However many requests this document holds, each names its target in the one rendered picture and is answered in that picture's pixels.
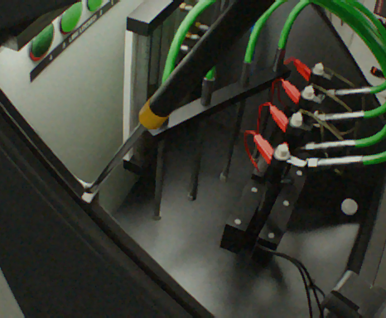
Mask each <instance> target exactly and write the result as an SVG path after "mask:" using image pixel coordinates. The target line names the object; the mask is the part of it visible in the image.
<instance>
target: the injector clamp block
mask: <svg viewBox="0 0 386 318"><path fill-rule="evenodd" d="M308 142H321V128H318V127H316V126H315V125H313V128H312V129H311V132H306V133H305V135H304V137H303V139H302V144H307V143H308ZM302 144H301V145H302ZM316 154H317V153H316ZM316 154H307V152H303V153H300V154H296V156H295V158H297V159H300V160H302V161H306V159H307V158H308V160H307V163H306V165H305V167H304V169H301V168H300V167H298V166H294V165H293V164H292V167H291V169H290V171H289V172H288V175H287V176H293V177H294V178H295V184H294V185H286V186H281V187H280V190H279V192H278V195H277V199H276V200H275V201H274V202H272V203H271V205H270V208H269V211H268V215H267V218H266V219H265V222H264V224H263V227H262V229H261V232H260V234H259V236H258V239H257V242H256V244H255V247H254V250H253V253H252V256H251V258H250V260H252V261H254V262H256V263H261V264H262V265H264V266H266V267H267V266H269V263H270V262H271V260H272V257H273V255H274V254H273V253H269V252H266V251H264V250H263V249H262V248H259V247H258V246H257V244H260V245H261V246H265V247H267V248H269V249H270V250H272V251H276V250H277V247H278V245H279V244H280V241H281V239H282V236H283V235H284V233H285V230H286V228H287V225H288V223H289V221H290V219H291V217H292V214H293V212H294V209H295V208H296V206H297V202H298V200H299V198H300V195H301V193H302V190H303V187H304V185H305V184H306V180H307V178H308V176H309V174H310V169H309V167H308V164H309V159H312V158H316ZM251 177H252V175H251ZM251 177H250V179H249V181H248V184H247V185H246V187H245V188H244V189H243V191H242V193H241V195H240V197H239V199H238V201H237V202H236V204H235V206H234V208H233V210H232V212H231V214H230V216H229V217H228V219H227V221H226V223H225V227H224V233H223V235H222V237H221V240H220V248H222V249H225V250H227V251H230V252H232V253H236V254H239V251H240V249H241V248H242V246H243V244H244V241H245V239H246V238H247V236H248V234H249V233H250V231H251V229H252V227H253V224H254V221H255V219H256V215H257V213H258V208H259V206H260V202H261V199H262V197H263V189H264V186H265V185H266V183H265V180H266V177H267V173H266V175H265V177H264V178H263V182H262V183H260V182H258V181H255V180H253V179H251Z"/></svg>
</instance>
